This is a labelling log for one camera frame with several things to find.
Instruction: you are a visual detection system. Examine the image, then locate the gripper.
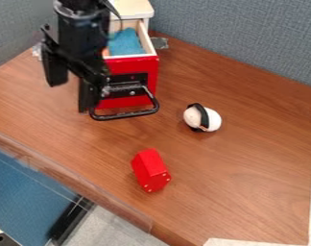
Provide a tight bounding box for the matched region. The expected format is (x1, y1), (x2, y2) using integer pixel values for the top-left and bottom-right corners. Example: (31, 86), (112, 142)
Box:
(38, 11), (113, 113)

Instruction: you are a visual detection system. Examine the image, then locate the drawer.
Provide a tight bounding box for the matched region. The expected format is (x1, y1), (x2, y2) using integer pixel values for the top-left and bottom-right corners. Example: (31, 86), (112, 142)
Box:
(87, 17), (161, 122)

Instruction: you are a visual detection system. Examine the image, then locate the blue cloth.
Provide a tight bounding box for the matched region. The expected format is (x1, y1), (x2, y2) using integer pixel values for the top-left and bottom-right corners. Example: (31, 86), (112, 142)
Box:
(107, 27), (148, 57)

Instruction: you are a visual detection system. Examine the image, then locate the cabinet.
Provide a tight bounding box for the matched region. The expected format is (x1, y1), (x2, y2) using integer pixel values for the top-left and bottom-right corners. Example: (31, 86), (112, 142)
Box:
(107, 0), (156, 33)

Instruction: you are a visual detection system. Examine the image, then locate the red block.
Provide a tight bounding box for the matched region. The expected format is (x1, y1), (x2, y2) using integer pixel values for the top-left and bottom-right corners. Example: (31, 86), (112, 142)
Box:
(130, 147), (174, 194)

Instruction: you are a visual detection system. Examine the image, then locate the white and black toy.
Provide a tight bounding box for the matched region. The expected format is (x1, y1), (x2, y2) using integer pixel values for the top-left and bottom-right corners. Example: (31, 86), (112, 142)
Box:
(182, 102), (224, 133)

